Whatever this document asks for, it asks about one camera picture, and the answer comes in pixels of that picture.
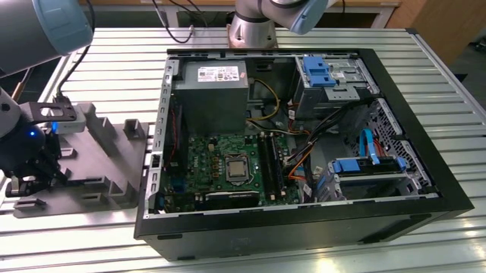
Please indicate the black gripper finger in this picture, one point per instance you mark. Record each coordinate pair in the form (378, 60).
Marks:
(30, 187)
(52, 170)

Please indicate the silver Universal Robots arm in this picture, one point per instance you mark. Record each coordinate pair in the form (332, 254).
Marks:
(38, 28)

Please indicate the black RAM slot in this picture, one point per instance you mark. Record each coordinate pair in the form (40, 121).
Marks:
(273, 167)
(262, 167)

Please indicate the grey plastic parts rack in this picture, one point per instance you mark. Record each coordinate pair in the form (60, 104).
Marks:
(106, 170)

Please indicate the blue expansion slot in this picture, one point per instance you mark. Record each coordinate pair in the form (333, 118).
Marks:
(178, 184)

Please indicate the black case fan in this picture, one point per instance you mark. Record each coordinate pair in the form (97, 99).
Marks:
(182, 150)

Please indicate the green Dell motherboard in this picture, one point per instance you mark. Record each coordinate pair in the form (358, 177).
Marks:
(205, 148)

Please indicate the grey power supply unit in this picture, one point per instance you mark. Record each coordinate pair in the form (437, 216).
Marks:
(209, 108)

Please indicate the black graphics card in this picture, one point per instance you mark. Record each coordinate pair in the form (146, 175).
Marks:
(231, 199)

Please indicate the silver CPU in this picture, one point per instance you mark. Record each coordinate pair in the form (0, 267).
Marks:
(237, 168)

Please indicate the black CPU socket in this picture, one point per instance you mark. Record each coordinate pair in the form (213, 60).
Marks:
(237, 182)

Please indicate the black open PC case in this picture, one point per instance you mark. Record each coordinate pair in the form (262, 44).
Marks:
(266, 236)

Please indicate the blue drive bay latch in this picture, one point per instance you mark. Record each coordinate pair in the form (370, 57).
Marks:
(317, 71)

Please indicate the hard disk in blue carrier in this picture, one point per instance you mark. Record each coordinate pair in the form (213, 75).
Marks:
(349, 166)

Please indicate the grey metal drive cage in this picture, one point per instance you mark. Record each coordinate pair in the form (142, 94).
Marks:
(342, 94)

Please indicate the wooden cabinet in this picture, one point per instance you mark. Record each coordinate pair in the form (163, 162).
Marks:
(448, 28)

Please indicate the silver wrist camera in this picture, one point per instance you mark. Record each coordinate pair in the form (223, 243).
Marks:
(70, 125)

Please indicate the wooden workbench white frame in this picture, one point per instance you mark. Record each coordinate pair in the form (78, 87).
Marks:
(361, 3)

